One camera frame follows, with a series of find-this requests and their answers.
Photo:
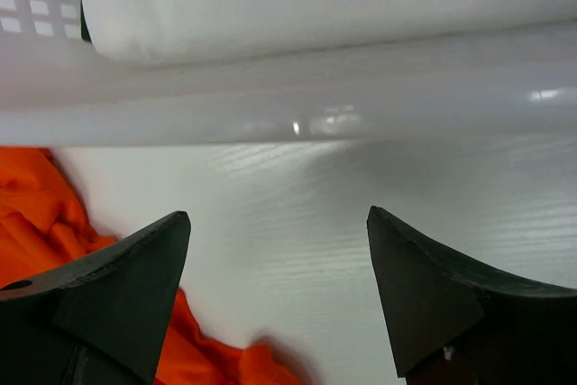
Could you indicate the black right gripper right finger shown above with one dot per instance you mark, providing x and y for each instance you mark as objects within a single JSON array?
[{"x": 454, "y": 320}]

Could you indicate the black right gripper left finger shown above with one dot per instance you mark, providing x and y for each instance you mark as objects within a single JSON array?
[{"x": 100, "y": 319}]

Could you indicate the white plastic basket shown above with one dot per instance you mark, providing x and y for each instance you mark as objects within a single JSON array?
[{"x": 57, "y": 90}]

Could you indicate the orange t shirt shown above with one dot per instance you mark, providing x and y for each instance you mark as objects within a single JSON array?
[{"x": 44, "y": 225}]

